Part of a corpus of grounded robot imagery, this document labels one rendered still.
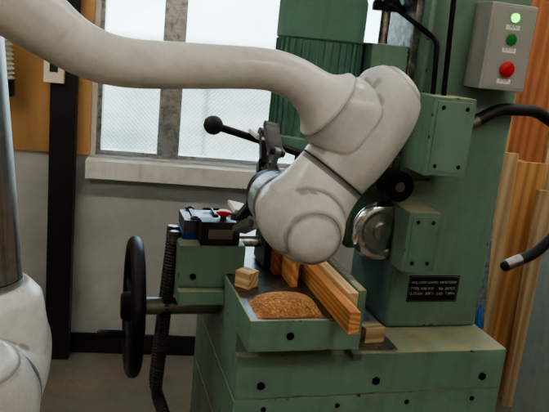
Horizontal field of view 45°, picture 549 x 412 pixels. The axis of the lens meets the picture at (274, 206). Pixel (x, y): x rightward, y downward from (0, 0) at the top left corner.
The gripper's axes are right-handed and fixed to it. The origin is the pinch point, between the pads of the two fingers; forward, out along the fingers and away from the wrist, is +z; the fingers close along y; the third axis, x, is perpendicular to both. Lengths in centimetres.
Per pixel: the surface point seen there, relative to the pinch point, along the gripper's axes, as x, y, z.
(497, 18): -37, 40, -3
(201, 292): -0.1, -27.2, 6.7
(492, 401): -64, -34, -8
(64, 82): 37, -7, 147
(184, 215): 5.5, -15.0, 16.5
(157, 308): 6.6, -34.4, 12.0
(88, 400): 2, -117, 116
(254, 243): -10.2, -17.0, 14.5
